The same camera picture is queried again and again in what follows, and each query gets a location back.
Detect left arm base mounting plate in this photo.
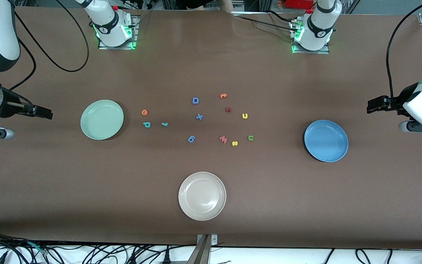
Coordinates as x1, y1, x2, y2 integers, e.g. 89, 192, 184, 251
291, 18, 330, 55

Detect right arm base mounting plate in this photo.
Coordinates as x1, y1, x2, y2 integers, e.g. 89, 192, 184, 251
98, 15, 139, 50

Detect green plate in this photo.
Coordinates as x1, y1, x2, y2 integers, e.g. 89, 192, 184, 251
80, 100, 124, 140

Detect blue plate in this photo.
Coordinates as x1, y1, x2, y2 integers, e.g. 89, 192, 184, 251
304, 120, 349, 162

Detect red box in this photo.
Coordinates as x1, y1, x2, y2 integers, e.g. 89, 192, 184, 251
284, 0, 316, 10

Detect brown table cover sheet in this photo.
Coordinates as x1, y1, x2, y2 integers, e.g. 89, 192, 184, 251
0, 7, 422, 250

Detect beige plate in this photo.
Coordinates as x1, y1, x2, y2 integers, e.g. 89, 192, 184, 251
178, 172, 227, 221

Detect aluminium profile beam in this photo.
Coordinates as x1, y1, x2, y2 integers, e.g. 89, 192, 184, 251
187, 235, 211, 264

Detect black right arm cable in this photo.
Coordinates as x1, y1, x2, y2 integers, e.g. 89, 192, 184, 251
9, 0, 89, 92

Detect teal floor cable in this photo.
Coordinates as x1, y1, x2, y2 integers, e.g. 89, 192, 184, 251
27, 241, 47, 256

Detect black base power cable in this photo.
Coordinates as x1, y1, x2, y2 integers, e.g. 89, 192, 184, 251
232, 10, 301, 33

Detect metal table clamp bracket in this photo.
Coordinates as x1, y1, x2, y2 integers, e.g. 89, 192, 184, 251
197, 234, 218, 245

